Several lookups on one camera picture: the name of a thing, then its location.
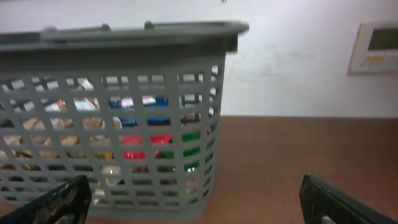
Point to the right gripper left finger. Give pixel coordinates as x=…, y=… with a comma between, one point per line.
x=71, y=198

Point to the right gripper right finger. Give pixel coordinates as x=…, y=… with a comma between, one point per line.
x=323, y=203

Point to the brown cookie snack bag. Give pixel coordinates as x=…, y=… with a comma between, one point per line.
x=51, y=123

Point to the red spaghetti pasta packet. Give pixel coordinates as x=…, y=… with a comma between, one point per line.
x=141, y=155

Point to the multicolour tissue multipack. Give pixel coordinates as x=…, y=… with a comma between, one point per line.
x=148, y=102

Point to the grey plastic shopping basket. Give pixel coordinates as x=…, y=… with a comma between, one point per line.
x=181, y=61

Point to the green lid spice jar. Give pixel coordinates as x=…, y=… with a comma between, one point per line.
x=186, y=153

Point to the white wall control panel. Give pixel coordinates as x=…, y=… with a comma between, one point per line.
x=375, y=48

